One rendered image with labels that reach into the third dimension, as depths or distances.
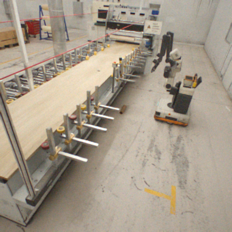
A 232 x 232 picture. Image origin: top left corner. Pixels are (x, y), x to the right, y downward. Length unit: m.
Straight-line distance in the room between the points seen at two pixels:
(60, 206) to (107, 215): 0.56
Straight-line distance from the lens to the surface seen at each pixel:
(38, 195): 1.67
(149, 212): 2.38
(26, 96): 2.60
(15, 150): 1.28
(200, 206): 2.64
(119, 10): 6.24
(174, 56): 3.39
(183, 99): 3.47
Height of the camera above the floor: 2.05
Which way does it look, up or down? 34 degrees down
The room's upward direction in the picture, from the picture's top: 5 degrees clockwise
